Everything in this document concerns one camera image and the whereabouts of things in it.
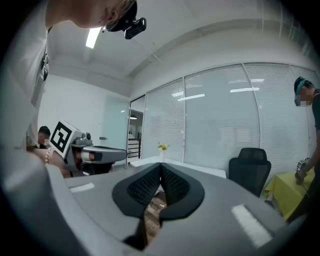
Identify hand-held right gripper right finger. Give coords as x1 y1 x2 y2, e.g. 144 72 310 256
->
144 161 310 256

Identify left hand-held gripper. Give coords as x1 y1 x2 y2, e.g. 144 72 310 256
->
49 119 128 178

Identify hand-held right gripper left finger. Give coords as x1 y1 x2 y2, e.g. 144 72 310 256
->
6 147 163 256

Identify person's left forearm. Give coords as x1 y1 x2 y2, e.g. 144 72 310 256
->
26 149 51 166

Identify person's left hand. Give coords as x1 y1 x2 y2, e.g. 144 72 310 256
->
50 151 96 179

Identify black metal railing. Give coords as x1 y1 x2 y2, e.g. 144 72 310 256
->
127 132 143 165

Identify frosted glass door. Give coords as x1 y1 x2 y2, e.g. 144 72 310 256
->
98 96 131 163

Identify black office chair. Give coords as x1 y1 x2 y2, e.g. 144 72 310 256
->
228 147 273 198

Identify yellow-green tablecloth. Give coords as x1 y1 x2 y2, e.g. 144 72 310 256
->
262 169 316 222

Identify white window blinds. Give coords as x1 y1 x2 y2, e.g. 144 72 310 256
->
141 62 320 176

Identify grey chest harness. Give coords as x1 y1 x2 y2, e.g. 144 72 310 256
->
39 24 51 83

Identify ceiling light panel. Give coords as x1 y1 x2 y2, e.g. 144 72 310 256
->
85 26 103 49

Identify person's white shirt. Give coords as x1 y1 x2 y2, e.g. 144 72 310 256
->
0 0 51 154

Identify person's head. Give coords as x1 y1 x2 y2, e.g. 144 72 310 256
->
46 0 138 31

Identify beaded bracelet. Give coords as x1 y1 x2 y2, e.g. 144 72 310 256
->
44 146 55 165

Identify black head-mounted camera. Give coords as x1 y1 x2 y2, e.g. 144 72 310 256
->
106 0 148 40

